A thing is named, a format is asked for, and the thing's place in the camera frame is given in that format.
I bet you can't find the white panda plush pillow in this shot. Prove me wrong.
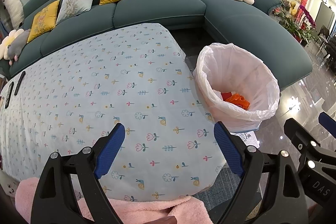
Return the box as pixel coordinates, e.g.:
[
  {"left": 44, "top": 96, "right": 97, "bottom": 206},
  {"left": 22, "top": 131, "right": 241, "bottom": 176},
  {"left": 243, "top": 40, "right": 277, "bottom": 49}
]
[{"left": 1, "top": 0, "right": 25, "bottom": 29}]

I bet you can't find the waste bin with white bag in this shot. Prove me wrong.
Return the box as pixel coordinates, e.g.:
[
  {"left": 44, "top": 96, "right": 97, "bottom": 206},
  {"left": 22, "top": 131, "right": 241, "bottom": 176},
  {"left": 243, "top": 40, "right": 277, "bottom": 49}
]
[{"left": 193, "top": 43, "right": 280, "bottom": 132}]

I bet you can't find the purple orchid plant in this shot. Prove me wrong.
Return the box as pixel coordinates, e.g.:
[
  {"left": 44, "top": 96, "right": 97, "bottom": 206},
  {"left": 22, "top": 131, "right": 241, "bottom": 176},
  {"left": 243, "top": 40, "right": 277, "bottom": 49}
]
[{"left": 298, "top": 4, "right": 317, "bottom": 30}]

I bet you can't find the small white flower cushion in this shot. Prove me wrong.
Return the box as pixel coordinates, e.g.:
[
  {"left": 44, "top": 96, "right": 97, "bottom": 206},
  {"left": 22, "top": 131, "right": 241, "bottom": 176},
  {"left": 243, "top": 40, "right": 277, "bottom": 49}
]
[{"left": 0, "top": 29, "right": 24, "bottom": 60}]

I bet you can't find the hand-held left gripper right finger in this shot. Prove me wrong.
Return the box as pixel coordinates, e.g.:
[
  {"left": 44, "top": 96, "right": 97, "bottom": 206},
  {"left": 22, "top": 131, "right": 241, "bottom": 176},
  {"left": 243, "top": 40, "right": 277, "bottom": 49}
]
[{"left": 213, "top": 122, "right": 309, "bottom": 224}]

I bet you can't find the grey mouse plush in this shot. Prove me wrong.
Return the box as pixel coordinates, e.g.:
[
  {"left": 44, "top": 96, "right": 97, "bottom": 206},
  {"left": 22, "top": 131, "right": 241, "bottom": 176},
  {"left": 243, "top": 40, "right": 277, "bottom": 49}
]
[{"left": 7, "top": 29, "right": 31, "bottom": 65}]

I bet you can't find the slim black remote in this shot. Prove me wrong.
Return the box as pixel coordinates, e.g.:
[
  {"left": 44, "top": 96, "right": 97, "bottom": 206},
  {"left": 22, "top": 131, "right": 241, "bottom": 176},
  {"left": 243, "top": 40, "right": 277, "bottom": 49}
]
[{"left": 14, "top": 71, "right": 26, "bottom": 95}]

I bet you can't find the dark dining chair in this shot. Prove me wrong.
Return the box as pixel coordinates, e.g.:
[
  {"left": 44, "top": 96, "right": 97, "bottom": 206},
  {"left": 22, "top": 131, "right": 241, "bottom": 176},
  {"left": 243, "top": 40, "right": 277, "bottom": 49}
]
[{"left": 316, "top": 26, "right": 336, "bottom": 62}]

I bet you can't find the pink fleece clothing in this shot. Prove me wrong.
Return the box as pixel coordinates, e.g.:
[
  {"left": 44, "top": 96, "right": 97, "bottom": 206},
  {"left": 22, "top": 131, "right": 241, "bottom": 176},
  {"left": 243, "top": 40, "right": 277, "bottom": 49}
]
[{"left": 14, "top": 178, "right": 219, "bottom": 224}]

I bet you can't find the light blue embroidered cushion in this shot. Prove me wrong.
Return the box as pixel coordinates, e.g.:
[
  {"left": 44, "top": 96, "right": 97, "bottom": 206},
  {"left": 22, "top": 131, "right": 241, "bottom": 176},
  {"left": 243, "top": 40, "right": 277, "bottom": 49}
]
[{"left": 56, "top": 0, "right": 99, "bottom": 25}]

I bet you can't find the teal corner sofa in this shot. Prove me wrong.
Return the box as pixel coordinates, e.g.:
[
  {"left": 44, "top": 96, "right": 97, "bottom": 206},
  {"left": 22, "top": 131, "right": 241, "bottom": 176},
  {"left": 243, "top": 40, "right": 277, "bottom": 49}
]
[{"left": 0, "top": 0, "right": 313, "bottom": 90}]

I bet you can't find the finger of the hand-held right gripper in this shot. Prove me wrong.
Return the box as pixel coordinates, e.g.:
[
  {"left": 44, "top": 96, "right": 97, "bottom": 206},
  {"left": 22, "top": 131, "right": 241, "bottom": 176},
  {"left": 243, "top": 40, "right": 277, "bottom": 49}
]
[
  {"left": 318, "top": 112, "right": 336, "bottom": 135},
  {"left": 283, "top": 118, "right": 336, "bottom": 162}
]

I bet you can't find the black remote with buttons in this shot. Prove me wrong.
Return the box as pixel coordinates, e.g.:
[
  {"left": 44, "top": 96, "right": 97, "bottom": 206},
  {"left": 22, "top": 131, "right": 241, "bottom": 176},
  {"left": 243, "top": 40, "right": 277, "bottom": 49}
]
[{"left": 5, "top": 82, "right": 14, "bottom": 109}]

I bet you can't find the green potted plant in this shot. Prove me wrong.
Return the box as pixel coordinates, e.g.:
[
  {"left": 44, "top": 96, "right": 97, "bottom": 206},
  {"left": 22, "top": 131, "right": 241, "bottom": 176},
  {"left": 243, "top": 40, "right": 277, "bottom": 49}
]
[{"left": 273, "top": 0, "right": 318, "bottom": 43}]

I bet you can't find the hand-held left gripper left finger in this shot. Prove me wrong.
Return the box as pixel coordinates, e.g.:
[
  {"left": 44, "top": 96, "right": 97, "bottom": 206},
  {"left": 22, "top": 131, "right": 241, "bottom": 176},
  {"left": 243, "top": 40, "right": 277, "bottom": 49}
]
[{"left": 31, "top": 123, "right": 126, "bottom": 224}]

